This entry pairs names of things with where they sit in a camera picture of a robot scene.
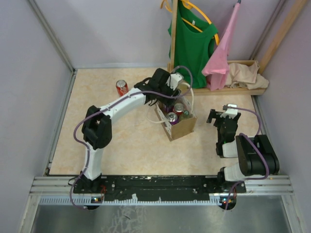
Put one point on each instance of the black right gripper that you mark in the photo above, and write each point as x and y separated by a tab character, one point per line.
216	114

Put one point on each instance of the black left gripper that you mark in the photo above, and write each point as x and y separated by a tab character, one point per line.
167	101

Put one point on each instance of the red cola can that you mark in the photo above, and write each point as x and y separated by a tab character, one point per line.
122	87

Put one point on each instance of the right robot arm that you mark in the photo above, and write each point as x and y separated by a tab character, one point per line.
256	156

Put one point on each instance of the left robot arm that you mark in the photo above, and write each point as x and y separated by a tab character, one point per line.
97	129

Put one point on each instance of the brown canvas tote bag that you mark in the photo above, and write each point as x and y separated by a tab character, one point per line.
184	126

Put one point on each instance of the red soda can right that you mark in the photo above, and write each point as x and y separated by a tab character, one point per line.
178	109

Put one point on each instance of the purple soda can front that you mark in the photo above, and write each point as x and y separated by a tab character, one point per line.
172	118

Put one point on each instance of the green glass bottle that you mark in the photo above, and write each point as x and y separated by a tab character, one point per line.
185	115

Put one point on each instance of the beige crumpled cloth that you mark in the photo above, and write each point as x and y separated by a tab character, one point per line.
243	76

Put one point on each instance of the pink shirt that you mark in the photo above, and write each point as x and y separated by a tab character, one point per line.
217	69

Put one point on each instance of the green tank top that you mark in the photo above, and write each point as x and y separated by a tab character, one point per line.
193	49

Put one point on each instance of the yellow clothes hanger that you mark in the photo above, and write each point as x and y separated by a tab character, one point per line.
189	5

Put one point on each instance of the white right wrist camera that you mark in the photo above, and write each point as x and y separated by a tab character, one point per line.
230	110

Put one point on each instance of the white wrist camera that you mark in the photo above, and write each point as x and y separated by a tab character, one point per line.
174	80
230	110

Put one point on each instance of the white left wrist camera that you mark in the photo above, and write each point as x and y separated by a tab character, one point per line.
174	80

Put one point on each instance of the wooden clothes rack frame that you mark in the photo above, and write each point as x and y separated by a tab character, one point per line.
288	21

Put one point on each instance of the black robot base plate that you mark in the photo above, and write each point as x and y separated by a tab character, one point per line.
153	188

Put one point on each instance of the white cable duct strip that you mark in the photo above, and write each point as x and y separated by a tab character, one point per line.
93	201

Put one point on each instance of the aluminium rail frame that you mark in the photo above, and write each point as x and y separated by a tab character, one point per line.
273	185

